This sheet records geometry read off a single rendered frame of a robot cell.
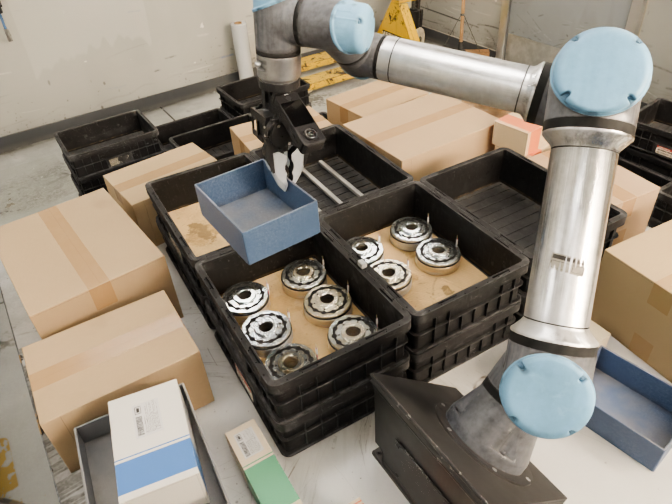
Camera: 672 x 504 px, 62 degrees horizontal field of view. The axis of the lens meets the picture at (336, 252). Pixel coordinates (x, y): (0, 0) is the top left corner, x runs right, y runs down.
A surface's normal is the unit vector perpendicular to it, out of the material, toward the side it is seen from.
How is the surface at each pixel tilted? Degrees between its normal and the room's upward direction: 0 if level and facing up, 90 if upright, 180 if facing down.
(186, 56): 90
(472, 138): 90
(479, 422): 29
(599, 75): 46
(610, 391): 0
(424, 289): 0
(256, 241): 90
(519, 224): 0
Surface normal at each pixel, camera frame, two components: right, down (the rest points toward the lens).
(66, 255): -0.05, -0.78
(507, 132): -0.77, 0.43
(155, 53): 0.55, 0.50
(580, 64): -0.29, -0.11
